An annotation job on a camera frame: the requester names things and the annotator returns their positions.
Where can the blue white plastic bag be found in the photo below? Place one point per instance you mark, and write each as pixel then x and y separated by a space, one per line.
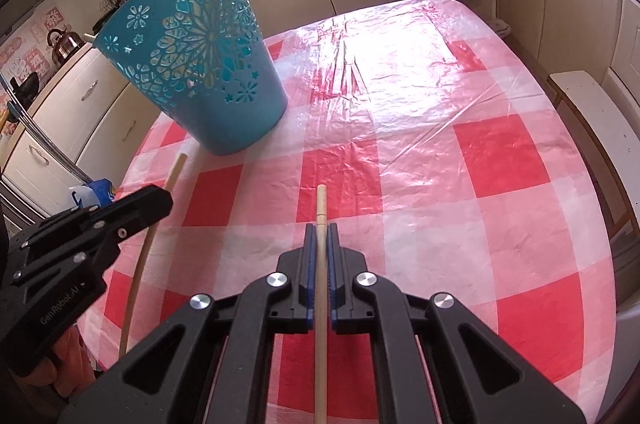
pixel 95 194

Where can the white wooden bench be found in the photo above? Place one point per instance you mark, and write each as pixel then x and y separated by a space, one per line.
pixel 600 123

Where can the red white checked tablecloth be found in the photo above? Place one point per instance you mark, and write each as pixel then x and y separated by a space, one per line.
pixel 450 204

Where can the copper kettle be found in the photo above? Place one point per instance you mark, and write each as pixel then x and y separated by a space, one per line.
pixel 66 46

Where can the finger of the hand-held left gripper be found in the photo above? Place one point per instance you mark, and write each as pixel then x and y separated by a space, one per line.
pixel 140 214

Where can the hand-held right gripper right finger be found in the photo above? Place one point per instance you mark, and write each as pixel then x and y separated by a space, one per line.
pixel 333 271

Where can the pink printed wall sticker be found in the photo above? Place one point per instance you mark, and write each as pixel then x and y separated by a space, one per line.
pixel 30 38

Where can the blue perforated plastic basket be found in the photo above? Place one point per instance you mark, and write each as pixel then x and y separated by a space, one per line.
pixel 240 123

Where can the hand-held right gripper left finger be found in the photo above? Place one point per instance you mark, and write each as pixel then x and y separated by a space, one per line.
pixel 311 271

